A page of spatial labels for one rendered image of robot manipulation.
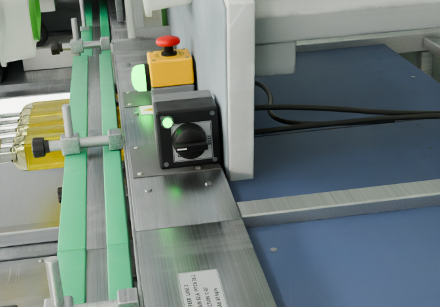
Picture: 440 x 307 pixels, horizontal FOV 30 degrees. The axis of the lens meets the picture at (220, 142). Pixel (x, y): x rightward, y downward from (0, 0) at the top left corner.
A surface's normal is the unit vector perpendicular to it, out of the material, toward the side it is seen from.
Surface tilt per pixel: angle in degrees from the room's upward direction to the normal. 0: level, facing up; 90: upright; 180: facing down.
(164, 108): 90
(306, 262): 90
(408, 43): 90
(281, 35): 90
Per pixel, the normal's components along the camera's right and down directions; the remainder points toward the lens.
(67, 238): -0.06, -0.93
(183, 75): 0.14, 0.35
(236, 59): 0.15, 0.58
